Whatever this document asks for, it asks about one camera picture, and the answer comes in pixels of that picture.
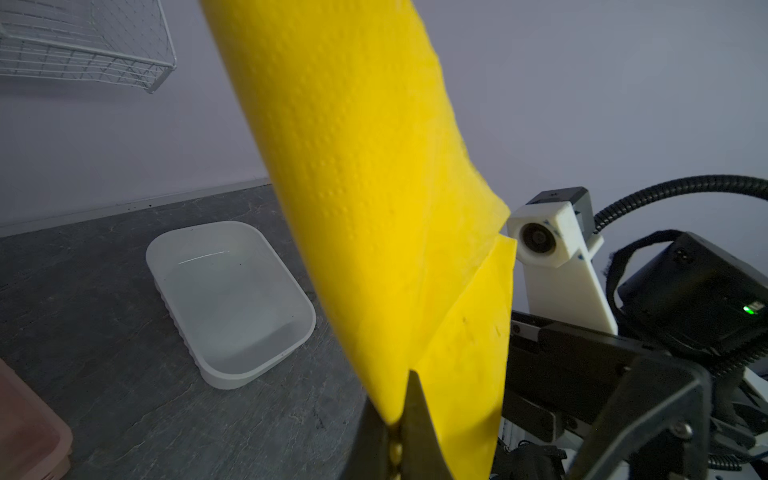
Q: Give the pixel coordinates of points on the white plastic tray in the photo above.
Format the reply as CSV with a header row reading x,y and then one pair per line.
x,y
236,306

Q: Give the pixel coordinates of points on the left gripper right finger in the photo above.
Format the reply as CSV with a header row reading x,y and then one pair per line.
x,y
422,458

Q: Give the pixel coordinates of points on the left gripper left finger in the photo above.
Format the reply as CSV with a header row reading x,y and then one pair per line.
x,y
369,455

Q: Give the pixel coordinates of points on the pink perforated plastic basket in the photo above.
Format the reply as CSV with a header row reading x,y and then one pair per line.
x,y
35,442

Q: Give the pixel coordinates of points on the yellow paper napkin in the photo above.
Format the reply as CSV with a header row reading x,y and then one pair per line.
x,y
400,234

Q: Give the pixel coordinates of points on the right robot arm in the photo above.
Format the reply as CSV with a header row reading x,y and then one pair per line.
x,y
694,301

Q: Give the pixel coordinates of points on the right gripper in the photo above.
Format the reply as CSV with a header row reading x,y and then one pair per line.
x,y
650,410

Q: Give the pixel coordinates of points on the white wire wall rack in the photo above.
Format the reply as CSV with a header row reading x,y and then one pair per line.
x,y
116,42

